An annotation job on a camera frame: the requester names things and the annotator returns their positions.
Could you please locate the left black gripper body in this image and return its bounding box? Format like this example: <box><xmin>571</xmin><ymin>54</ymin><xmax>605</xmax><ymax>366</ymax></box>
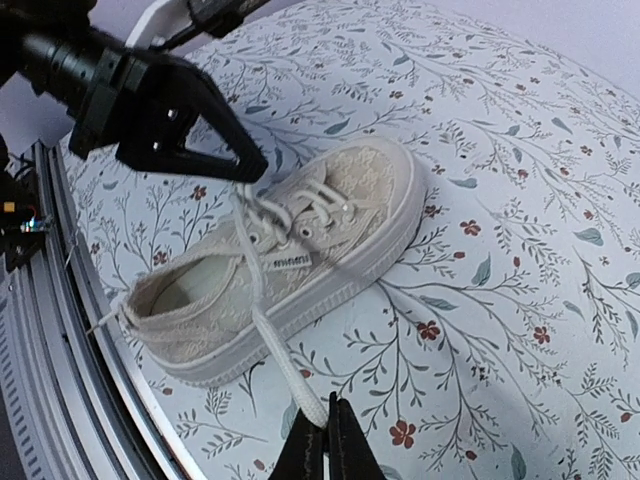
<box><xmin>0</xmin><ymin>0</ymin><xmax>201</xmax><ymax>174</ymax></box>

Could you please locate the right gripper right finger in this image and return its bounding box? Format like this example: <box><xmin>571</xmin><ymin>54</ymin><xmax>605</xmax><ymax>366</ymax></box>
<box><xmin>326</xmin><ymin>392</ymin><xmax>385</xmax><ymax>480</ymax></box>

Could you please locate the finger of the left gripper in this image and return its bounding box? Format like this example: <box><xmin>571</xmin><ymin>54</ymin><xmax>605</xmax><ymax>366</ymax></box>
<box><xmin>179</xmin><ymin>62</ymin><xmax>268</xmax><ymax>174</ymax></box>
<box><xmin>116</xmin><ymin>137</ymin><xmax>263</xmax><ymax>183</ymax></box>

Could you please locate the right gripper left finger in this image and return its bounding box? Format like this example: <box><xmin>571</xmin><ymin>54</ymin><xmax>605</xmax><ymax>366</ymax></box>
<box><xmin>269</xmin><ymin>410</ymin><xmax>324</xmax><ymax>480</ymax></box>

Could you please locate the cream white sneaker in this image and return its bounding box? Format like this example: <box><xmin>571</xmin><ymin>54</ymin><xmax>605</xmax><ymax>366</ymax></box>
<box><xmin>111</xmin><ymin>136</ymin><xmax>427</xmax><ymax>427</ymax></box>

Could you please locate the floral patterned table mat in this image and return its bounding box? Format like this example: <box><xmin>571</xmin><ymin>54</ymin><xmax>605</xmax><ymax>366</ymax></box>
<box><xmin>59</xmin><ymin>0</ymin><xmax>640</xmax><ymax>480</ymax></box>

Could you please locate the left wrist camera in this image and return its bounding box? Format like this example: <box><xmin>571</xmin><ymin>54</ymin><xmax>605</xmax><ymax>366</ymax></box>
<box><xmin>125</xmin><ymin>0</ymin><xmax>269</xmax><ymax>51</ymax></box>

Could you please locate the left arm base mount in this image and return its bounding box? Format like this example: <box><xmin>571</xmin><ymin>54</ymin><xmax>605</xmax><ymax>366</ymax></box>
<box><xmin>1</xmin><ymin>138</ymin><xmax>51</xmax><ymax>273</ymax></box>

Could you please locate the aluminium front rail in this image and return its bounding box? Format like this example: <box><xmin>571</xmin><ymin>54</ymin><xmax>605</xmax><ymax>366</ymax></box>
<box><xmin>1</xmin><ymin>143</ymin><xmax>203</xmax><ymax>479</ymax></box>

